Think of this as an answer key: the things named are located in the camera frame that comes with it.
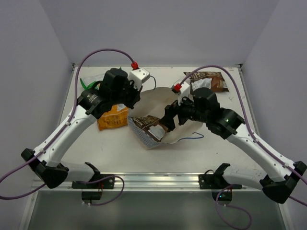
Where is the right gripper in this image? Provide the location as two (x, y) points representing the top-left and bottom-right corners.
(159, 91), (210, 131)

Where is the blue checkered paper bag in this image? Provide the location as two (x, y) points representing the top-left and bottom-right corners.
(127, 87), (204, 150)

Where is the orange chips bag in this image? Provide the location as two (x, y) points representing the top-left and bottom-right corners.
(97, 104), (129, 131)

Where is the green cassava chips bag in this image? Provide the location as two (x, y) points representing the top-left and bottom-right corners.
(78, 67), (124, 90)

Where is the brown kettle chips bag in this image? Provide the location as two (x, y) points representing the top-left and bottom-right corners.
(132, 115), (168, 142)
(189, 71), (229, 93)

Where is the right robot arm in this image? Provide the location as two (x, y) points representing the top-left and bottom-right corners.
(160, 88), (307, 204)

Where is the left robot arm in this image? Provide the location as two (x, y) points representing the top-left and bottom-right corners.
(21, 68), (150, 189)

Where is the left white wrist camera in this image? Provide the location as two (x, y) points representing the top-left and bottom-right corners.
(128, 68), (150, 90)

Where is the aluminium front rail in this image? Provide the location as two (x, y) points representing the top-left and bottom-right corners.
(44, 167), (267, 190)

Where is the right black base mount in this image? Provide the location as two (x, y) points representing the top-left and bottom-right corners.
(198, 163), (242, 202)

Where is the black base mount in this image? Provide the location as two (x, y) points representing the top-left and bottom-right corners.
(71, 162), (115, 205)
(198, 163), (242, 202)

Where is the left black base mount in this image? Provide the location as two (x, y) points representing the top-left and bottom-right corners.
(71, 162), (115, 205)

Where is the aluminium table edge frame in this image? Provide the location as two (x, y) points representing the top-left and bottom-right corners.
(18, 62), (288, 230)

